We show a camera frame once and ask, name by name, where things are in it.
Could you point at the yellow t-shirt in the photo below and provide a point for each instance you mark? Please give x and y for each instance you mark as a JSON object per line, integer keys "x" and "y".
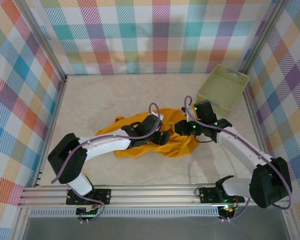
{"x": 175, "y": 147}

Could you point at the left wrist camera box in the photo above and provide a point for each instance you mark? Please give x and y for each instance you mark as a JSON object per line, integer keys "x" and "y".
{"x": 153, "y": 114}

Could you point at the aluminium table side rail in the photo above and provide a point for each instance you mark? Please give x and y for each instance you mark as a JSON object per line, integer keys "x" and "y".
{"x": 257, "y": 125}
{"x": 52, "y": 125}

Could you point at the aluminium mounting rail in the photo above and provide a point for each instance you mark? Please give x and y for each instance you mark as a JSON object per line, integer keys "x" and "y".
{"x": 152, "y": 195}

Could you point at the aluminium frame post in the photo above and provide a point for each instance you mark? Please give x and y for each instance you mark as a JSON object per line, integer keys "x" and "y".
{"x": 43, "y": 37}
{"x": 262, "y": 37}

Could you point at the controller circuit board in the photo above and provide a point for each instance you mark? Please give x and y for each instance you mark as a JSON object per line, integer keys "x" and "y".
{"x": 227, "y": 210}
{"x": 88, "y": 212}

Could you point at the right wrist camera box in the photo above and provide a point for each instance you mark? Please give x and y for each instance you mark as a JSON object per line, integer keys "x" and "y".
{"x": 186, "y": 112}

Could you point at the light green plastic basket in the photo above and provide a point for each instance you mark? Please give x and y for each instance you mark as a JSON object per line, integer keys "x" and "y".
{"x": 222, "y": 87}

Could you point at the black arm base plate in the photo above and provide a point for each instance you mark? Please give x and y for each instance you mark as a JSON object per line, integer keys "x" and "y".
{"x": 102, "y": 196}
{"x": 207, "y": 195}

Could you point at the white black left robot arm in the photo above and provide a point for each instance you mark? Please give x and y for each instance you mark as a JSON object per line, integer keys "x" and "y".
{"x": 102, "y": 146}

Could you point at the grey metal panel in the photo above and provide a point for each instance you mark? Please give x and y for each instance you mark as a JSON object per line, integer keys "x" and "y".
{"x": 152, "y": 228}

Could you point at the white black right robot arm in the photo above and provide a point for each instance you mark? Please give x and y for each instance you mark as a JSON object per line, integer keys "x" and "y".
{"x": 240, "y": 147}

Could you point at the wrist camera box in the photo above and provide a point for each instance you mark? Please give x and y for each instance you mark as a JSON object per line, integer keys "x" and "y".
{"x": 186, "y": 112}
{"x": 153, "y": 114}

